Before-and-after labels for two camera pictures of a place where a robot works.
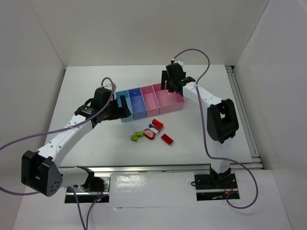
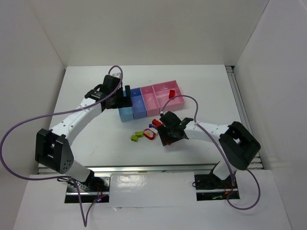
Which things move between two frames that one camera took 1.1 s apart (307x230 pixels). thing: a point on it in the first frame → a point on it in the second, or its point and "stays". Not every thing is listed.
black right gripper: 168,80 → 165,132
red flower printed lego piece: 148,133 stays
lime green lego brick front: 134,138 stays
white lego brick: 155,130 stays
